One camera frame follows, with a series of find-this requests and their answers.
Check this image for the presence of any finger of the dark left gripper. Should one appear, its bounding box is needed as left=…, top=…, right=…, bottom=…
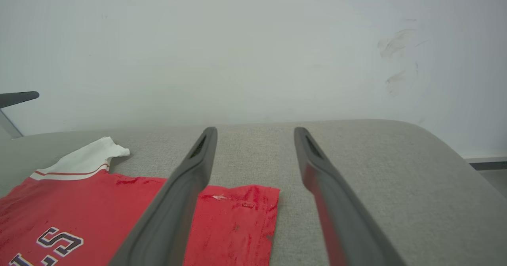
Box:
left=0, top=91, right=40, bottom=109

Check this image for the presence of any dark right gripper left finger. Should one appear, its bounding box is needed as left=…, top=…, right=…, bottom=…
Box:
left=108, top=126, right=219, bottom=266

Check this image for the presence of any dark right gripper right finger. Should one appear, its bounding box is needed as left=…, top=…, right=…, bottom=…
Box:
left=294, top=127, right=407, bottom=266

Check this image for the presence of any red and white jersey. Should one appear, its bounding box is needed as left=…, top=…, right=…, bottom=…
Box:
left=0, top=137, right=281, bottom=266

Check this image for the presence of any dark wall baseboard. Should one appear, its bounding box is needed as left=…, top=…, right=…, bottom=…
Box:
left=463, top=157, right=507, bottom=171

